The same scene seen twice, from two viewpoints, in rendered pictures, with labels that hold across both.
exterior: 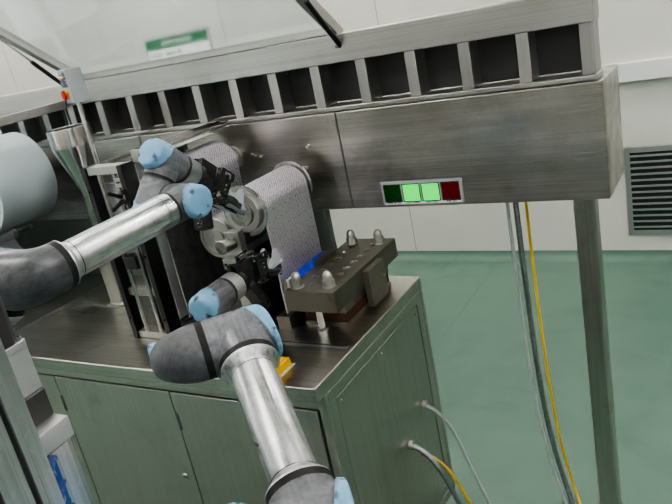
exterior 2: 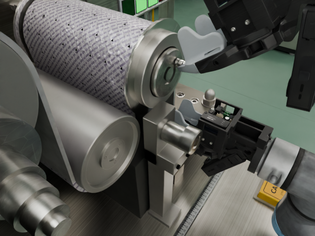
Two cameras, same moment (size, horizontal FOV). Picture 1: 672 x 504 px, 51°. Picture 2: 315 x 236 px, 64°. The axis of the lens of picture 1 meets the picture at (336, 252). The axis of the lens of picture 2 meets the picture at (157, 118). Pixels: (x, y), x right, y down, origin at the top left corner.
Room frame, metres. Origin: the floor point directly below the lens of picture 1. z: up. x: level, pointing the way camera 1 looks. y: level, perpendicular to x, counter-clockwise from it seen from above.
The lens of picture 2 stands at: (1.88, 0.55, 1.46)
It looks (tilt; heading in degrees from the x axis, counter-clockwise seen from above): 44 degrees down; 273
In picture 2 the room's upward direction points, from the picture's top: straight up
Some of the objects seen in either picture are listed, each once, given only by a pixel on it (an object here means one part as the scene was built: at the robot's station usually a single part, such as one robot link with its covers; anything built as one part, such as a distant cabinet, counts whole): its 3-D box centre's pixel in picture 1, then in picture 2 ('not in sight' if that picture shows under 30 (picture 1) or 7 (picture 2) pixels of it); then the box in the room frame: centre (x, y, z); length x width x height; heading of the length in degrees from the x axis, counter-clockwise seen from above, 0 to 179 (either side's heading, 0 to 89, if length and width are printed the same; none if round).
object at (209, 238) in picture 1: (241, 223); (56, 119); (2.05, 0.26, 1.17); 0.26 x 0.12 x 0.12; 147
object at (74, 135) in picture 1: (70, 136); not in sight; (2.36, 0.78, 1.50); 0.14 x 0.14 x 0.06
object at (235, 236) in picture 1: (241, 283); (167, 175); (1.87, 0.28, 1.05); 0.06 x 0.05 x 0.31; 147
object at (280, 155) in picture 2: (230, 287); (274, 162); (1.69, 0.28, 1.11); 0.08 x 0.05 x 0.08; 57
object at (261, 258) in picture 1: (248, 272); (231, 137); (1.76, 0.24, 1.12); 0.12 x 0.08 x 0.09; 147
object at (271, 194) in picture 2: (272, 366); (277, 191); (1.60, 0.22, 0.91); 0.07 x 0.07 x 0.02; 57
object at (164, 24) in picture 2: (244, 211); (157, 69); (1.89, 0.22, 1.25); 0.15 x 0.01 x 0.15; 57
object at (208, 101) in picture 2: (327, 278); (209, 96); (1.77, 0.04, 1.05); 0.04 x 0.04 x 0.04
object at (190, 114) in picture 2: (275, 258); (185, 111); (1.84, 0.17, 1.12); 0.09 x 0.03 x 0.06; 146
